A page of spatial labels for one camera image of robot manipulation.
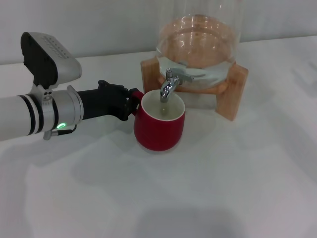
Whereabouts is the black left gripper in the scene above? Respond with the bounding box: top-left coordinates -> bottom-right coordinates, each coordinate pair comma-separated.
76,79 -> 140,121

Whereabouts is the chrome faucet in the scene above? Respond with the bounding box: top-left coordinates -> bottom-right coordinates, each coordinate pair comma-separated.
160,67 -> 194,103

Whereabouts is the red ceramic cup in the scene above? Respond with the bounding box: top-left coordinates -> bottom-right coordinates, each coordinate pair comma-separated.
128,89 -> 186,156

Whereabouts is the glass water dispenser jar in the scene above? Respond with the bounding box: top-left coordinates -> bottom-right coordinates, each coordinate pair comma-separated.
155,0 -> 242,89

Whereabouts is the wooden dispenser stand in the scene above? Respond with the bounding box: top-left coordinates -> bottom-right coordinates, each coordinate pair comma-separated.
140,56 -> 249,121

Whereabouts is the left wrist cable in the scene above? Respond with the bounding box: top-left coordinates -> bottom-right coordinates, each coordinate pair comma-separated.
43,123 -> 77,141

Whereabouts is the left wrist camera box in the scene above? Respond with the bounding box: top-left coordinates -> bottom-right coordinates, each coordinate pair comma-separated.
20,31 -> 83,89

